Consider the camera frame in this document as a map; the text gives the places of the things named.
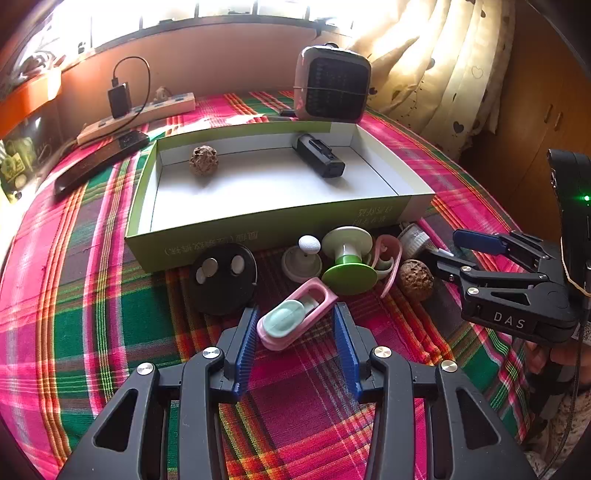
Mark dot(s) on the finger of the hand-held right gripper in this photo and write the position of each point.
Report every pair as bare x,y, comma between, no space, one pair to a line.
478,241
475,279

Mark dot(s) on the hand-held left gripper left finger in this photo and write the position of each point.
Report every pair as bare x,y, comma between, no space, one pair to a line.
244,350

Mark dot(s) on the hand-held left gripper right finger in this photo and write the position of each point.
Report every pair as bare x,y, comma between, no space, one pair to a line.
346,355

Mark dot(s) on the pink and green case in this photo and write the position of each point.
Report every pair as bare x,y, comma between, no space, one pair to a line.
281,323

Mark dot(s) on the small carved brown walnut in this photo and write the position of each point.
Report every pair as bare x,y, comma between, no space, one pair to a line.
415,275

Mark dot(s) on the black round disc with buttons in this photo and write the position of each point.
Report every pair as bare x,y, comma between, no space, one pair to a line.
224,293

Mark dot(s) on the pink plastic clip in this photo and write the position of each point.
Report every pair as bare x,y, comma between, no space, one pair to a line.
392,249

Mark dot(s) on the green and white cardboard box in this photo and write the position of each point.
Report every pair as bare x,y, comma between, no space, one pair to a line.
277,194

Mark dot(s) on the person's right hand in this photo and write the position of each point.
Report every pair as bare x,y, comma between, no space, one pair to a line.
540,357

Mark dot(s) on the green and white spool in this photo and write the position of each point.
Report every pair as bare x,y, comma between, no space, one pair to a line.
348,279

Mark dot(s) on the small white ball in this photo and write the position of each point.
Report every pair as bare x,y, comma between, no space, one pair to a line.
309,243

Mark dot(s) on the plaid blanket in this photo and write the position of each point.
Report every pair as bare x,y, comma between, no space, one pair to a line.
92,323

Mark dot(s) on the wooden cabinet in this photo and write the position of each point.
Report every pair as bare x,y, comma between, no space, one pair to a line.
531,92

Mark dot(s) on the cream heart print curtain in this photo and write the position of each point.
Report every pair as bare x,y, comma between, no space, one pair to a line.
438,69

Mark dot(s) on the black battery charger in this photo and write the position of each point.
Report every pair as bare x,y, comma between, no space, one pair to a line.
318,157

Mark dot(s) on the large carved brown walnut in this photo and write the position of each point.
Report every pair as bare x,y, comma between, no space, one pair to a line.
202,160

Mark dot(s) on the small pink space heater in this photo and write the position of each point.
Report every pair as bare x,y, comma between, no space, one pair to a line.
332,85

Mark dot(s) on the black remote control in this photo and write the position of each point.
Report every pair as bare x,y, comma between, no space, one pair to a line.
92,161

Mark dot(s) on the beige power strip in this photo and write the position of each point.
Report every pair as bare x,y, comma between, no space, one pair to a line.
152,108

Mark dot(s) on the small brown figurine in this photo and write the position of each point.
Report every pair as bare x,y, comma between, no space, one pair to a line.
161,93

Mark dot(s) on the black charging adapter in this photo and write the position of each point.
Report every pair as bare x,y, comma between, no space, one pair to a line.
118,99

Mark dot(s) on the green printed box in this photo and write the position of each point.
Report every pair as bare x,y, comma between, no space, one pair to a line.
11,166

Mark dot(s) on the orange shelf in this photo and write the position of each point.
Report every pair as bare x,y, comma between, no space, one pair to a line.
27,99

